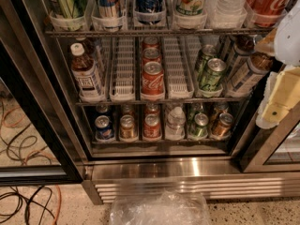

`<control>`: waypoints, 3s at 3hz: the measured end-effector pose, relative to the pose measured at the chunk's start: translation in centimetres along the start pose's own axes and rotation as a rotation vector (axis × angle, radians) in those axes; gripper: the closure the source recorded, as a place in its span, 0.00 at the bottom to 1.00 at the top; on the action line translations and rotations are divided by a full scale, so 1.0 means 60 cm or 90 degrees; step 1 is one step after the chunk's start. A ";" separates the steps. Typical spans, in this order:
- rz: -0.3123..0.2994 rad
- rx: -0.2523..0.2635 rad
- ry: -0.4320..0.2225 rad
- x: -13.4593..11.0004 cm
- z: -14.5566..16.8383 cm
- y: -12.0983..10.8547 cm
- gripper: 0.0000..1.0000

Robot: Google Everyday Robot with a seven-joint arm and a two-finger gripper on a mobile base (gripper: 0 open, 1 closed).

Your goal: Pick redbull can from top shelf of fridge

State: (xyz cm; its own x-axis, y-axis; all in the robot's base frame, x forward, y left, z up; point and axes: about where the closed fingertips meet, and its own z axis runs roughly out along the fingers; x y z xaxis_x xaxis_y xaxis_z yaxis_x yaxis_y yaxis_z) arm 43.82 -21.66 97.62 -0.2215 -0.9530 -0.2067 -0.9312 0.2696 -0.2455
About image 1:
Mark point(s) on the empty white tray right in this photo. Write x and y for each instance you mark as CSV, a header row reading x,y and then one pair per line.
x,y
177,75

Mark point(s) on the green soda can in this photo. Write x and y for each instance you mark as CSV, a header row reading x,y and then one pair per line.
x,y
207,52
212,74

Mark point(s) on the steel fridge base grille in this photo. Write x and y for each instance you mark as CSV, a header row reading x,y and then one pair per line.
x,y
211,177

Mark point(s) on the blue silver redbull can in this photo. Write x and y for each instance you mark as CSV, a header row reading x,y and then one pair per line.
x,y
109,8

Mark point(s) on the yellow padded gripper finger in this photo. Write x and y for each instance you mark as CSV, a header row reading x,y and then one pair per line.
x,y
281,94
266,45

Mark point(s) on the right fridge door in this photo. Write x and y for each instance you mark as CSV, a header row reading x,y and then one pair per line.
x,y
262,147

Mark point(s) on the clear plastic bag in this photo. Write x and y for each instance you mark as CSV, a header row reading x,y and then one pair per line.
x,y
167,208

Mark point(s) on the green can bottom shelf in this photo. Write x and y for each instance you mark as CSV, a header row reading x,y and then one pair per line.
x,y
198,127

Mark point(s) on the empty white tray left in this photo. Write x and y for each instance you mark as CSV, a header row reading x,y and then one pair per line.
x,y
122,86

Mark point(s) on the red can bottom shelf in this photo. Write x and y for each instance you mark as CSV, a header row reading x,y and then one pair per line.
x,y
151,126

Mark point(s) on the rear green soda can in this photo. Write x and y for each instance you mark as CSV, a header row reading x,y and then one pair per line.
x,y
207,52

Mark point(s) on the front green soda can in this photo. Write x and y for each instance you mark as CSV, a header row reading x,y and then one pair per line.
x,y
212,74

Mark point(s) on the front coca cola can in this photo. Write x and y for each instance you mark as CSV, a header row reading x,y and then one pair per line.
x,y
152,78

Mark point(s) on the blue pepsi can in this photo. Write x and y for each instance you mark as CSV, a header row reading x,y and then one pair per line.
x,y
104,128

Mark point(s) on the right rear tea bottle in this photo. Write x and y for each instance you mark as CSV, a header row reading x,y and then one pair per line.
x,y
242,48

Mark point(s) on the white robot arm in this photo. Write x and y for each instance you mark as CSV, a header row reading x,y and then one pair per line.
x,y
287,39

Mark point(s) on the orange brown can bottom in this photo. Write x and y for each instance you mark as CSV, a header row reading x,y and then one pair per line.
x,y
222,124

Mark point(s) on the left tea bottle white cap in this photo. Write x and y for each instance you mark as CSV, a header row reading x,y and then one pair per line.
x,y
85,72

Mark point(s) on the large coca cola can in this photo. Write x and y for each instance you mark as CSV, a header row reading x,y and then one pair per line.
x,y
265,13

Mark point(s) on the middle wire shelf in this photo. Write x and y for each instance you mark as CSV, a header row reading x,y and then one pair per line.
x,y
163,101

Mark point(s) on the right front tea bottle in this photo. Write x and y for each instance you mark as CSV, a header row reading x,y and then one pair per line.
x,y
250,73

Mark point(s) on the empty white tray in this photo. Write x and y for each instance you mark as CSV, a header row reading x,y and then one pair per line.
x,y
122,86
177,75

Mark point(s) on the open left glass door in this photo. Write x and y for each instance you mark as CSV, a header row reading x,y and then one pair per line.
x,y
35,70

